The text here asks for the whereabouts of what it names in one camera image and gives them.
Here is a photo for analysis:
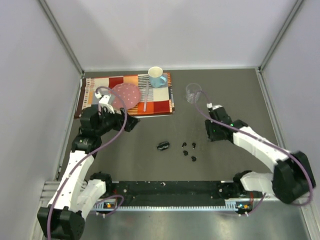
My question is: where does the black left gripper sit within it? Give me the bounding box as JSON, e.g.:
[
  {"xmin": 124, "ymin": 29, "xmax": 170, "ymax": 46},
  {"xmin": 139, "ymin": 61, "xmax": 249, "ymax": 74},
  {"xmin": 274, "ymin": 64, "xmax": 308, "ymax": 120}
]
[{"xmin": 95, "ymin": 105, "xmax": 140, "ymax": 136}]

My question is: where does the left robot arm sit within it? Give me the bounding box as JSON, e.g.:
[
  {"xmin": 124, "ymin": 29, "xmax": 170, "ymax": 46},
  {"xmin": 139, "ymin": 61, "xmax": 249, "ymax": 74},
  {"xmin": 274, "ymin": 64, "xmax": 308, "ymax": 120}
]
[{"xmin": 37, "ymin": 106, "xmax": 140, "ymax": 240}]

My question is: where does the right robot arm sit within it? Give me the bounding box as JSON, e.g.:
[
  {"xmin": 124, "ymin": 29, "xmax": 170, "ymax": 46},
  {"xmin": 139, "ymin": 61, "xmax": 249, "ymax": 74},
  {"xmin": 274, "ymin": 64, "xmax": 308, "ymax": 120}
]
[{"xmin": 205, "ymin": 103, "xmax": 316, "ymax": 204}]

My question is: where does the pink polka dot plate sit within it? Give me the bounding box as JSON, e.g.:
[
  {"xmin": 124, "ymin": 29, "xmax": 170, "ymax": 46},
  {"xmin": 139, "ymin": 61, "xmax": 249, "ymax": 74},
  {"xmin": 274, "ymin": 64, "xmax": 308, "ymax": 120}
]
[{"xmin": 112, "ymin": 83, "xmax": 142, "ymax": 110}]

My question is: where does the colourful patchwork placemat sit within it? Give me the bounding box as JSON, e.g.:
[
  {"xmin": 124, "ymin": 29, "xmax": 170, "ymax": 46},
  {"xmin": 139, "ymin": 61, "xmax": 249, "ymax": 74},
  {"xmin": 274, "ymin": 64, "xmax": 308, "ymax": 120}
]
[{"xmin": 74, "ymin": 72, "xmax": 175, "ymax": 119}]

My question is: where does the pink plastic knife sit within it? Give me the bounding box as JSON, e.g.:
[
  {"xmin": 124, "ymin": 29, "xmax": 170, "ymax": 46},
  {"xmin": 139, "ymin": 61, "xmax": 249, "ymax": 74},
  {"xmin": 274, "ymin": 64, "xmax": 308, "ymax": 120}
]
[{"xmin": 143, "ymin": 80, "xmax": 149, "ymax": 113}]

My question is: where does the clear drinking glass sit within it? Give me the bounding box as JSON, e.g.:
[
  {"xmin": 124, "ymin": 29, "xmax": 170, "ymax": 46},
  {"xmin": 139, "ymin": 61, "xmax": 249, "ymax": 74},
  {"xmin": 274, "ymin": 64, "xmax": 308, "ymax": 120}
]
[{"xmin": 185, "ymin": 83, "xmax": 202, "ymax": 104}]

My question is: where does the light blue mug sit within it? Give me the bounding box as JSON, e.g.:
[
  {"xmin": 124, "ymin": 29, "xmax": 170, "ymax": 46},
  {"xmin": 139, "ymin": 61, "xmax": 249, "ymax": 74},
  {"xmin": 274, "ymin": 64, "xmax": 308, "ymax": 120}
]
[{"xmin": 148, "ymin": 66, "xmax": 167, "ymax": 88}]

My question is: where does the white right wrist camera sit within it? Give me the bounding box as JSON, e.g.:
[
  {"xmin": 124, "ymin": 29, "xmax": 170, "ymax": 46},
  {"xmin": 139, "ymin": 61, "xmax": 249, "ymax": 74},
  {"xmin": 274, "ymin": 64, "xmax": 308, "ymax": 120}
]
[{"xmin": 206, "ymin": 102, "xmax": 223, "ymax": 110}]

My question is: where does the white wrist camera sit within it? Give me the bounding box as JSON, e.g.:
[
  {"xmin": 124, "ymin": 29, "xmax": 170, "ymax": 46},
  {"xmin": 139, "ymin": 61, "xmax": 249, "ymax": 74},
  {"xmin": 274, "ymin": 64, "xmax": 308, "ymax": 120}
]
[
  {"xmin": 95, "ymin": 92, "xmax": 115, "ymax": 114},
  {"xmin": 206, "ymin": 102, "xmax": 223, "ymax": 110}
]

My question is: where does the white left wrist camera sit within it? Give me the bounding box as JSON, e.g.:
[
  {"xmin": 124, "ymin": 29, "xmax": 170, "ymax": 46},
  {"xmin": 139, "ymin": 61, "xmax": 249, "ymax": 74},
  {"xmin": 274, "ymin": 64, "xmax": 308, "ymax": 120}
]
[{"xmin": 95, "ymin": 92, "xmax": 115, "ymax": 114}]

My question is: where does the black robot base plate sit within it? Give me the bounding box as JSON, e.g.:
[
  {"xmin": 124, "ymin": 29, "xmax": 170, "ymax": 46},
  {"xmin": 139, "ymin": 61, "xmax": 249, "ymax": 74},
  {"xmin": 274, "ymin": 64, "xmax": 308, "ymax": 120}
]
[{"xmin": 112, "ymin": 181, "xmax": 240, "ymax": 207}]

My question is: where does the grey slotted cable duct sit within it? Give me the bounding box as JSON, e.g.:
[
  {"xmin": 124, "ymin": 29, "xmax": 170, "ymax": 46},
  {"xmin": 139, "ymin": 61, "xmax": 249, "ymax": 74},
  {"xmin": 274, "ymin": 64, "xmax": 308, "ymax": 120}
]
[{"xmin": 91, "ymin": 199, "xmax": 252, "ymax": 213}]

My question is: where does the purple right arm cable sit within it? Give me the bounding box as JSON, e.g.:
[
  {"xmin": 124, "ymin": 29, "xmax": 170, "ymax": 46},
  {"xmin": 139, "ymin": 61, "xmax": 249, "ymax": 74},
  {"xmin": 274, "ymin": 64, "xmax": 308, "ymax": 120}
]
[{"xmin": 193, "ymin": 90, "xmax": 316, "ymax": 206}]

